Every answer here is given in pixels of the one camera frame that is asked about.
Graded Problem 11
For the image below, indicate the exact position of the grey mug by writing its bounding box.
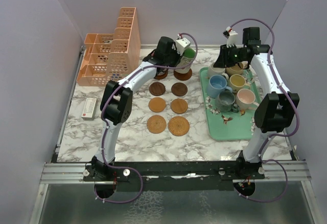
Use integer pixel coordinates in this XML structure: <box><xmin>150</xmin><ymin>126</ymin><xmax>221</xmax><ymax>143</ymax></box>
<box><xmin>215</xmin><ymin>91</ymin><xmax>235</xmax><ymax>112</ymax></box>

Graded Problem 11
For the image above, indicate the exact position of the dark brown wooden coaster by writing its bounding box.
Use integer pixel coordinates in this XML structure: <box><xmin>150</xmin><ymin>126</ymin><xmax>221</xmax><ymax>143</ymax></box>
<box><xmin>149</xmin><ymin>82</ymin><xmax>166</xmax><ymax>96</ymax></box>

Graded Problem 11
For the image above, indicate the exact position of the yellow mug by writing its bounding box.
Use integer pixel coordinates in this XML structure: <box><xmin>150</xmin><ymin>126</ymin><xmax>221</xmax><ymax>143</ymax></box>
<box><xmin>228</xmin><ymin>74</ymin><xmax>251</xmax><ymax>93</ymax></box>

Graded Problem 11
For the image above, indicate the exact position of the dark walnut coaster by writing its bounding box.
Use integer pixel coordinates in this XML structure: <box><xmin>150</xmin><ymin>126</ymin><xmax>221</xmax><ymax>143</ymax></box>
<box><xmin>171</xmin><ymin>82</ymin><xmax>188</xmax><ymax>96</ymax></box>

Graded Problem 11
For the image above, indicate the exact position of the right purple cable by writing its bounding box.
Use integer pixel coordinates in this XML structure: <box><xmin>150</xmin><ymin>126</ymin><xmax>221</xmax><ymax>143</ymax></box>
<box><xmin>227</xmin><ymin>18</ymin><xmax>300</xmax><ymax>203</ymax></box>

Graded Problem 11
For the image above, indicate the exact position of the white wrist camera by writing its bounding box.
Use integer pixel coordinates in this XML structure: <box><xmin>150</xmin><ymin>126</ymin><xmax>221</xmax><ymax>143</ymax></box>
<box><xmin>175</xmin><ymin>37</ymin><xmax>191</xmax><ymax>56</ymax></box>
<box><xmin>223</xmin><ymin>27</ymin><xmax>238</xmax><ymax>47</ymax></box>

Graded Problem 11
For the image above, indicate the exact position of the woven rattan coaster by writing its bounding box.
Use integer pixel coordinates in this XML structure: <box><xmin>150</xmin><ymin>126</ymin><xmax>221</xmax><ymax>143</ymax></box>
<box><xmin>168</xmin><ymin>116</ymin><xmax>190</xmax><ymax>136</ymax></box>
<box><xmin>147</xmin><ymin>115</ymin><xmax>167</xmax><ymax>134</ymax></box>

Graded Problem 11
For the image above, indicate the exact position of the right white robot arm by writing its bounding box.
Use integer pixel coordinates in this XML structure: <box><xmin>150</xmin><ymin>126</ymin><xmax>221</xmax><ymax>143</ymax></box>
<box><xmin>214</xmin><ymin>27</ymin><xmax>299</xmax><ymax>179</ymax></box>

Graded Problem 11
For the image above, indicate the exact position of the small silver card box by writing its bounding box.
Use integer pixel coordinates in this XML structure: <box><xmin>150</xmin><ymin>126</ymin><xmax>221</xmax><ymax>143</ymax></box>
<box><xmin>81</xmin><ymin>98</ymin><xmax>98</xmax><ymax>120</ymax></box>

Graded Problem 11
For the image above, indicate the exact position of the light blue mug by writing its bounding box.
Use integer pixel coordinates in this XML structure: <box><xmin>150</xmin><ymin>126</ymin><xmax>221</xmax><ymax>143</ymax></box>
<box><xmin>206</xmin><ymin>75</ymin><xmax>233</xmax><ymax>98</ymax></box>

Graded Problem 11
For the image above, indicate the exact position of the pink mug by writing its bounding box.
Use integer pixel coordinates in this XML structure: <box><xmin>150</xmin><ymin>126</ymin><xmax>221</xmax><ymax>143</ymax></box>
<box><xmin>236</xmin><ymin>89</ymin><xmax>259</xmax><ymax>111</ymax></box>

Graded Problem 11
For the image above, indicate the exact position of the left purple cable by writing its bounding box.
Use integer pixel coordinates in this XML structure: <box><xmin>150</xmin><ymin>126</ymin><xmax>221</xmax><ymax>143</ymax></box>
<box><xmin>94</xmin><ymin>32</ymin><xmax>198</xmax><ymax>205</ymax></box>

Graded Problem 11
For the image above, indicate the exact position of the green mug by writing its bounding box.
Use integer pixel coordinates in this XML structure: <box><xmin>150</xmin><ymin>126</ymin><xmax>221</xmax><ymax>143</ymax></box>
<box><xmin>175</xmin><ymin>48</ymin><xmax>196</xmax><ymax>74</ymax></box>

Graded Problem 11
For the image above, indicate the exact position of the beige speckled mug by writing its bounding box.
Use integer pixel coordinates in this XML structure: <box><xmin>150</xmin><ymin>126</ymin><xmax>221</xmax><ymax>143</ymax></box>
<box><xmin>225</xmin><ymin>65</ymin><xmax>244</xmax><ymax>76</ymax></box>

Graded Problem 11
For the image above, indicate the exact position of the purple cable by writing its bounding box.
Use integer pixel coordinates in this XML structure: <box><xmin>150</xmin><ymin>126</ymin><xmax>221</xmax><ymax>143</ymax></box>
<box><xmin>227</xmin><ymin>18</ymin><xmax>300</xmax><ymax>203</ymax></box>
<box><xmin>94</xmin><ymin>32</ymin><xmax>198</xmax><ymax>205</ymax></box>

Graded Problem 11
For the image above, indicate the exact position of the light wooden front coaster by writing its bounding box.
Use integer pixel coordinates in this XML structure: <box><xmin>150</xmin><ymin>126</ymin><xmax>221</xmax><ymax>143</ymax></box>
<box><xmin>171</xmin><ymin>98</ymin><xmax>188</xmax><ymax>114</ymax></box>

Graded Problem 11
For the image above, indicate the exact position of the mint green tray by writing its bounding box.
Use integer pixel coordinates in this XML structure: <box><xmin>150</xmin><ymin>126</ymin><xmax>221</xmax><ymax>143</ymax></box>
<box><xmin>199</xmin><ymin>67</ymin><xmax>254</xmax><ymax>141</ymax></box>

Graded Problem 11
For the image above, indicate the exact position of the white cream mug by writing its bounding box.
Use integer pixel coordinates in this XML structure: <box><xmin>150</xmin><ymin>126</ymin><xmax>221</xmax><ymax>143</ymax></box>
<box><xmin>207</xmin><ymin>63</ymin><xmax>229</xmax><ymax>81</ymax></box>

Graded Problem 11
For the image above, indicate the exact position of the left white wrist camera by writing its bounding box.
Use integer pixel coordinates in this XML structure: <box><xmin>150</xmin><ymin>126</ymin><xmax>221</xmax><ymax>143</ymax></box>
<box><xmin>175</xmin><ymin>37</ymin><xmax>191</xmax><ymax>56</ymax></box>

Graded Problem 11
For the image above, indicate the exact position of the brown ringed wooden coaster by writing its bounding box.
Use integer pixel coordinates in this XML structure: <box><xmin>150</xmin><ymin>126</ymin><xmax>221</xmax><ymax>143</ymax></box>
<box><xmin>154</xmin><ymin>71</ymin><xmax>168</xmax><ymax>80</ymax></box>

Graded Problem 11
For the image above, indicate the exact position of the peach mesh file organizer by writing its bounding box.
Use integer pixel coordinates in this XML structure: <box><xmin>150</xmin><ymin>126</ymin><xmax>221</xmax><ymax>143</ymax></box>
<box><xmin>77</xmin><ymin>7</ymin><xmax>141</xmax><ymax>87</ymax></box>

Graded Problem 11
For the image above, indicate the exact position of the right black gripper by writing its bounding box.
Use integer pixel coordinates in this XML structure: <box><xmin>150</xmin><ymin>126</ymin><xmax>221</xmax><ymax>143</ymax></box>
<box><xmin>214</xmin><ymin>43</ymin><xmax>247</xmax><ymax>68</ymax></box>

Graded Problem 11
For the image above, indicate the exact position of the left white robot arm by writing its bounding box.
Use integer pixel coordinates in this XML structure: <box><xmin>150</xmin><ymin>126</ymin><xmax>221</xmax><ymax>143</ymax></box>
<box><xmin>91</xmin><ymin>36</ymin><xmax>190</xmax><ymax>181</ymax></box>

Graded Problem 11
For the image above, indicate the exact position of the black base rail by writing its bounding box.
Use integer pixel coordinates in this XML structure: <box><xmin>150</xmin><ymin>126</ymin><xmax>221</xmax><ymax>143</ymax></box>
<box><xmin>83</xmin><ymin>156</ymin><xmax>265</xmax><ymax>192</ymax></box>

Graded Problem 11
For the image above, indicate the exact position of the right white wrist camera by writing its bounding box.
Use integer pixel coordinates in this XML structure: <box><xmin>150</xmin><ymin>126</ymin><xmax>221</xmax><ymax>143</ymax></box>
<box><xmin>223</xmin><ymin>27</ymin><xmax>238</xmax><ymax>47</ymax></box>

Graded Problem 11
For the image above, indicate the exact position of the light wooden coaster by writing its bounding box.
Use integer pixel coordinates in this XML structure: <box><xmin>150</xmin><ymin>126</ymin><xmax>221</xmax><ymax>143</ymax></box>
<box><xmin>171</xmin><ymin>98</ymin><xmax>188</xmax><ymax>114</ymax></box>
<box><xmin>148</xmin><ymin>97</ymin><xmax>166</xmax><ymax>113</ymax></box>

